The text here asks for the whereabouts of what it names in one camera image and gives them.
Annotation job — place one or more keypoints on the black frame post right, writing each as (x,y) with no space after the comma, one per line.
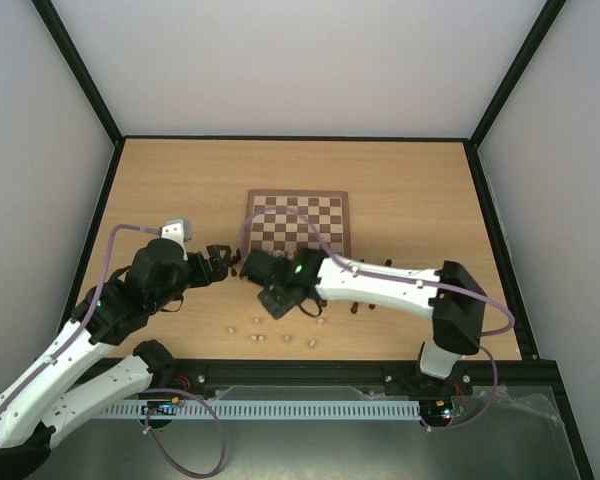
(540,28)

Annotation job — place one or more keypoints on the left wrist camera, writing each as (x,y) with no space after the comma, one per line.
(177,230)

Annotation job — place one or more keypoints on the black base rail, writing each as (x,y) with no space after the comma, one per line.
(207,376)

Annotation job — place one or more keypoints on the white slotted cable duct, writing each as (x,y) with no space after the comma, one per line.
(265,410)

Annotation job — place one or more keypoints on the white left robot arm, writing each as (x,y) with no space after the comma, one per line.
(48,402)

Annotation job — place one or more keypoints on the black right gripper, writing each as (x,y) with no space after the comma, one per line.
(255,265)

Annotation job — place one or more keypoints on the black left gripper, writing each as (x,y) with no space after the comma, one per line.
(220,267)

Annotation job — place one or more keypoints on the black frame post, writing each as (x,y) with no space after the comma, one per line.
(66,46)
(540,28)

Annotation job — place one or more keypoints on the black frame post left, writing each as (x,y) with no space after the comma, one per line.
(66,46)

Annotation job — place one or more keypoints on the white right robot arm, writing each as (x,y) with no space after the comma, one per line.
(448,297)

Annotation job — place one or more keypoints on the wooden chess board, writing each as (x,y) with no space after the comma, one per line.
(281,221)

